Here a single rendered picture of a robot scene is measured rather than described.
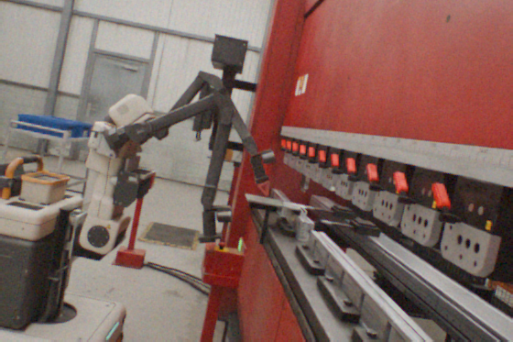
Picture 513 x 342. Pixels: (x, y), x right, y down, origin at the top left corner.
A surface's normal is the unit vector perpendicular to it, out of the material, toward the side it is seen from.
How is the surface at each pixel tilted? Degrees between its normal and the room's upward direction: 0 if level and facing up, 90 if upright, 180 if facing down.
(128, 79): 90
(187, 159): 90
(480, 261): 90
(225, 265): 90
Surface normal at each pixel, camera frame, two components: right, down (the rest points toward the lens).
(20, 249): 0.00, 0.05
